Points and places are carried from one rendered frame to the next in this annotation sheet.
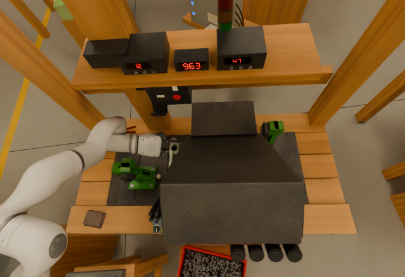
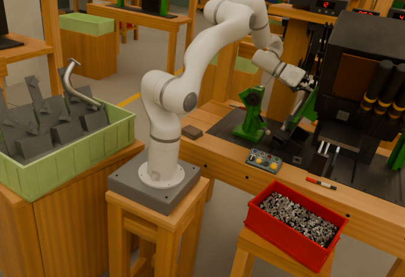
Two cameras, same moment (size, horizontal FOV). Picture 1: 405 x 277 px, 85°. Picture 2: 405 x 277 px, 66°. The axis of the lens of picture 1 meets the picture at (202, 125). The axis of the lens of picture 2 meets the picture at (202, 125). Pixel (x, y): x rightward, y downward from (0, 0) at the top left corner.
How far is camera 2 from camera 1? 126 cm
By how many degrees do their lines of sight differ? 37
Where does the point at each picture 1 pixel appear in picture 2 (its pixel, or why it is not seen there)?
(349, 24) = not seen: outside the picture
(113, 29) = not seen: outside the picture
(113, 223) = (207, 143)
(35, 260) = (244, 11)
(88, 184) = (193, 119)
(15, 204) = not seen: outside the picture
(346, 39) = not seen: outside the picture
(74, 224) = not seen: hidden behind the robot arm
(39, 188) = not seen: outside the picture
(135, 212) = (231, 146)
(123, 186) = (226, 129)
